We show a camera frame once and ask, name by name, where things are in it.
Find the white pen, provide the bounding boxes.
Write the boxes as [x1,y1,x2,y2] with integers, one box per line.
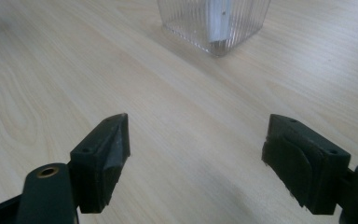
[207,0,232,44]

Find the clear ribbed plastic container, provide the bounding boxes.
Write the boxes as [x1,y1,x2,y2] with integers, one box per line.
[156,0,272,58]

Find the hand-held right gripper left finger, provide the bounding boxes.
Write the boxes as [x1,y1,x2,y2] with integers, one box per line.
[69,112,131,215]

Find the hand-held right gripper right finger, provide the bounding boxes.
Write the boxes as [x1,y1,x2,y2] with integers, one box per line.
[261,113,352,216]

